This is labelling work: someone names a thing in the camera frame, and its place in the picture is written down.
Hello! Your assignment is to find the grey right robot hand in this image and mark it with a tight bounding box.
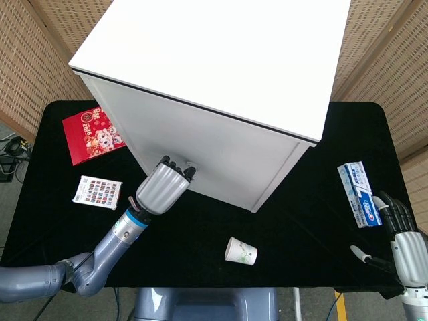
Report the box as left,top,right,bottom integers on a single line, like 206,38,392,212
350,190,428,289

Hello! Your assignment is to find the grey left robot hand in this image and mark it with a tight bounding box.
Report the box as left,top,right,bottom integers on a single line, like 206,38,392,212
136,154,199,215

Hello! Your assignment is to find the white sticker sheet booklet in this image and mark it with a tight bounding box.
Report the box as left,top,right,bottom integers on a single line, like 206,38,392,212
72,175,124,211

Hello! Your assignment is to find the black tablecloth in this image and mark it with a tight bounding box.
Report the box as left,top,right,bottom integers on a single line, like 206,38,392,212
0,100,417,300

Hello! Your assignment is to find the blue white toothpaste box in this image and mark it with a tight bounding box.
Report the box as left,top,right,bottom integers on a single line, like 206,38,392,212
336,160,383,229

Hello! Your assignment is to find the red spiral desk calendar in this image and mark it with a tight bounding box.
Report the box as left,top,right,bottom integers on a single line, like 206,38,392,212
62,106,127,167

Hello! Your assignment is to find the white floral paper cup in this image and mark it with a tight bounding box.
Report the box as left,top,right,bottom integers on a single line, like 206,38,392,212
223,236,259,266

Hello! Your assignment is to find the grey robot torso base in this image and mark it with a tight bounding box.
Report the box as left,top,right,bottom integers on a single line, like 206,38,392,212
133,286,280,321

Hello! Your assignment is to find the wicker folding screen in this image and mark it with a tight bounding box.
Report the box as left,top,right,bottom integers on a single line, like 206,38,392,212
328,0,428,235
0,0,115,144

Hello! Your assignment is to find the black floor cable bundle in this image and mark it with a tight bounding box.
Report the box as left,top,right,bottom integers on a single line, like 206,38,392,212
0,136,31,183

